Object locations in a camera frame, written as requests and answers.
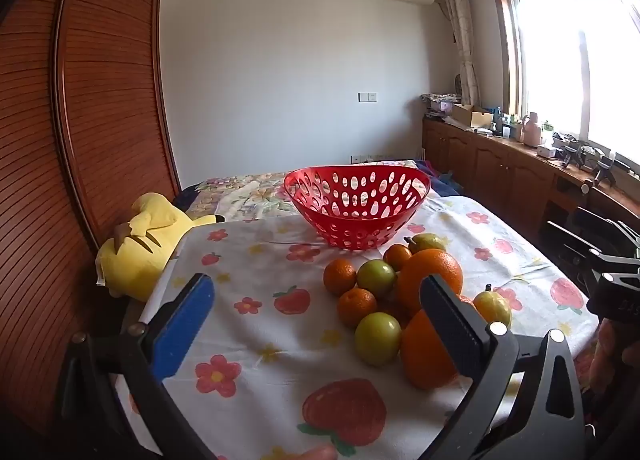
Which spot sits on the large orange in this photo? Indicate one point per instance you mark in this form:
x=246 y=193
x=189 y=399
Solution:
x=430 y=280
x=425 y=355

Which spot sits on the small tangerine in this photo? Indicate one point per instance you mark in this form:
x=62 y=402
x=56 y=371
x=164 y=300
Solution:
x=397 y=256
x=340 y=276
x=356 y=307

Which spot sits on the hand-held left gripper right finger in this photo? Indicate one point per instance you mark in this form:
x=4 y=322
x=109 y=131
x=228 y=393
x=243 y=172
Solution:
x=450 y=320

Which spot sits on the patterned curtain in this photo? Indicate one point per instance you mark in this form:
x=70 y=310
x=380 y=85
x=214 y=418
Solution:
x=462 y=29

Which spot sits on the green lime front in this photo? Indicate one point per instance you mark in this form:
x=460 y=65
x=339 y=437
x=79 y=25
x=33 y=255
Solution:
x=378 y=338

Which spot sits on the small black tripod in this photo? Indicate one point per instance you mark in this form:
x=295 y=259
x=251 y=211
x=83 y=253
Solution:
x=570 y=153
x=605 y=170

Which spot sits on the yellow-green lemon back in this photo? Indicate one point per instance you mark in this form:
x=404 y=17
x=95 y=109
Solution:
x=429 y=241

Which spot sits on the person's right hand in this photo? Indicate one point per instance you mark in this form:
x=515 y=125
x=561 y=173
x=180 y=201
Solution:
x=605 y=355

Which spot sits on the wooden slatted wardrobe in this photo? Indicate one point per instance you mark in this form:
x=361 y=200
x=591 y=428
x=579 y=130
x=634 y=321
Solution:
x=100 y=89

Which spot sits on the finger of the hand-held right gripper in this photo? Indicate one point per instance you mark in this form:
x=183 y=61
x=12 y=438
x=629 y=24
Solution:
x=607 y=225
x=570 y=236

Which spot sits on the white wall socket strip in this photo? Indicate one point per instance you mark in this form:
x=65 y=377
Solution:
x=370 y=157

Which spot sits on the long wooden cabinet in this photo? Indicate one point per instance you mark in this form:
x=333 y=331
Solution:
x=490 y=164

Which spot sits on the wooden framed window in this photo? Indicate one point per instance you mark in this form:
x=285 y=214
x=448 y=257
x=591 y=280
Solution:
x=550 y=64

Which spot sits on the pile of folded cloths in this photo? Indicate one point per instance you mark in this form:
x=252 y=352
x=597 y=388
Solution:
x=440 y=103

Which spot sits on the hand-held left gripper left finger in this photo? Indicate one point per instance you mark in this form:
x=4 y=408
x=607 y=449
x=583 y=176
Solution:
x=182 y=327

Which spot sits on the green lime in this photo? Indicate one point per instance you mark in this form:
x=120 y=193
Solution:
x=378 y=338
x=375 y=276

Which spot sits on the floral bedsheet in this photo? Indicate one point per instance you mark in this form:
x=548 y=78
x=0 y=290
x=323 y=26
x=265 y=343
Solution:
x=250 y=195

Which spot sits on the yellow plush toy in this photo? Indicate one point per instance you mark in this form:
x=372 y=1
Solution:
x=140 y=250

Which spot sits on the red perforated plastic basket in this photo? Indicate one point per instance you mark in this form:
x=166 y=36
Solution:
x=345 y=240

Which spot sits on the white wall switch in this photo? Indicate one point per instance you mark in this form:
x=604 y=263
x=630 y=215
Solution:
x=368 y=97

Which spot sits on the dark blue blanket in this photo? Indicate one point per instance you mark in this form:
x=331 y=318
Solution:
x=450 y=183

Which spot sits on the fruit and flower printed tablecloth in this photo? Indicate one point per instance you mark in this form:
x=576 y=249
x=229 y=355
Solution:
x=280 y=340

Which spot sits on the yellow-green lemon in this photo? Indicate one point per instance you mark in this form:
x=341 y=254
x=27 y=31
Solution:
x=429 y=241
x=494 y=307

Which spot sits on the small white box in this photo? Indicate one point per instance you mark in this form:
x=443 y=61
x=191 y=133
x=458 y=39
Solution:
x=546 y=151

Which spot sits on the green lime back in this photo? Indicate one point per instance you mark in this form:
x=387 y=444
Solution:
x=375 y=276

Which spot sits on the person's left hand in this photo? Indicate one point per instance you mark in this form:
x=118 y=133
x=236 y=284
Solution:
x=320 y=454

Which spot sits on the open cardboard box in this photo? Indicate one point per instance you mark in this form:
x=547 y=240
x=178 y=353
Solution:
x=472 y=115

